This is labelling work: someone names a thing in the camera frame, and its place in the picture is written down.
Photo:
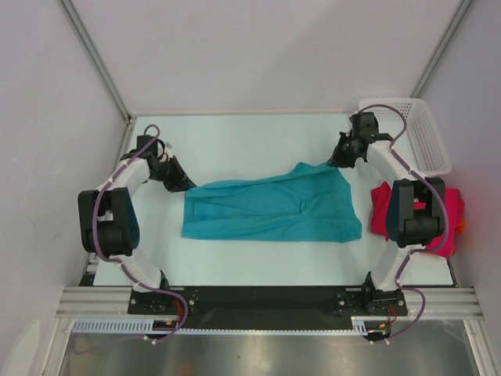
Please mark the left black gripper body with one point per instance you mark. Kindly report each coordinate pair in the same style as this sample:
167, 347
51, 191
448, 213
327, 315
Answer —
162, 173

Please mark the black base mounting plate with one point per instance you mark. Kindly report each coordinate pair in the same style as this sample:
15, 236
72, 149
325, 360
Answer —
206, 304

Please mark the left aluminium corner post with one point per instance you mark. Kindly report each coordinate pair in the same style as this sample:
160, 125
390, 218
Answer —
76, 22

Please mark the aluminium frame rail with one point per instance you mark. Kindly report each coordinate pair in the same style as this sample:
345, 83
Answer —
449, 303

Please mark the folded orange t shirt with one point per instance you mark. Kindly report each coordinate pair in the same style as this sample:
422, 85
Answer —
460, 227

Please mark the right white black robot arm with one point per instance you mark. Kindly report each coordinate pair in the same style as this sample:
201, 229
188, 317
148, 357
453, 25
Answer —
416, 212

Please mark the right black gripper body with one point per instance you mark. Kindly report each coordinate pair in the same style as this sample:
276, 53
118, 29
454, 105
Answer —
357, 155

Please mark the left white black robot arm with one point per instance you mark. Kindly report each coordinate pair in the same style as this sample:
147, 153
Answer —
108, 223

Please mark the folded red t shirt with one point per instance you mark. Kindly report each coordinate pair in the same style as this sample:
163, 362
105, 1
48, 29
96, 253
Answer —
454, 205

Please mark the right aluminium corner post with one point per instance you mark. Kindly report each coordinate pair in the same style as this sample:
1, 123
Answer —
459, 15

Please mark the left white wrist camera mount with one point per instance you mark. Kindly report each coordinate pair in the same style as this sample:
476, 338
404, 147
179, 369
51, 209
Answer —
168, 150

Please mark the teal t shirt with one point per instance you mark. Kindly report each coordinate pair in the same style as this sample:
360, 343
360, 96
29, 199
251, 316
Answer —
311, 203

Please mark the white plastic perforated basket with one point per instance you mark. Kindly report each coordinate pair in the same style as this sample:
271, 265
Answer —
411, 122

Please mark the white slotted cable duct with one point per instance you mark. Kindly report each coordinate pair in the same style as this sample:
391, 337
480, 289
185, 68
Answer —
344, 326

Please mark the aluminium corner post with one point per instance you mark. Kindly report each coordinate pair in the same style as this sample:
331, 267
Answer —
76, 22
459, 15

